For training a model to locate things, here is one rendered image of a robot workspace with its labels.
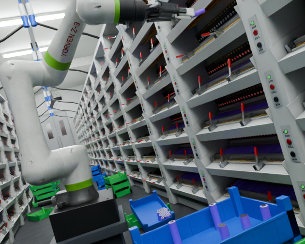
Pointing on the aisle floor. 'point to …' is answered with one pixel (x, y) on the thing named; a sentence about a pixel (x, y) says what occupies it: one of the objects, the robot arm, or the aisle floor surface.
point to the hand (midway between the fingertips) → (184, 13)
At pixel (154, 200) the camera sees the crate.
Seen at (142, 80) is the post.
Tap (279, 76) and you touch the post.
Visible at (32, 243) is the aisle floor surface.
